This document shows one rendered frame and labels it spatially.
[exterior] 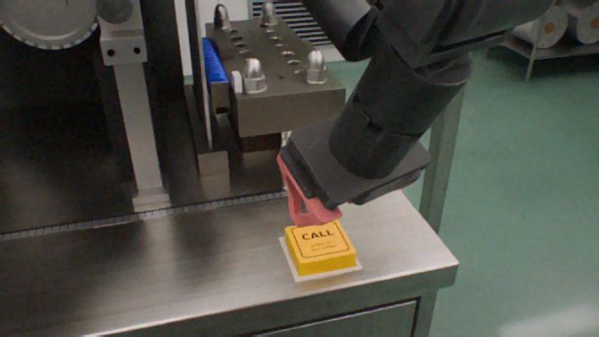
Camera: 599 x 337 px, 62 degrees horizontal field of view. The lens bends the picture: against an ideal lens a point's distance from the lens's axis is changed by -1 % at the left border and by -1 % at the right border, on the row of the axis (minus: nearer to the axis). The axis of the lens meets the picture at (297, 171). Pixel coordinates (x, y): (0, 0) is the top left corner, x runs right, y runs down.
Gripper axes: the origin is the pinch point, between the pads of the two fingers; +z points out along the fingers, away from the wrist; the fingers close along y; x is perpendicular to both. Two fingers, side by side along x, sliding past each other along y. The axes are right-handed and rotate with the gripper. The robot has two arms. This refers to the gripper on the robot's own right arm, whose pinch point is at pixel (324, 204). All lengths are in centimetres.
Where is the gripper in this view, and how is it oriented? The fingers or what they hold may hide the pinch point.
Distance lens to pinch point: 46.0
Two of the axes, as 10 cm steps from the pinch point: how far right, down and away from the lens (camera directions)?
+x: 5.1, 7.9, -3.4
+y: -8.1, 3.1, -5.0
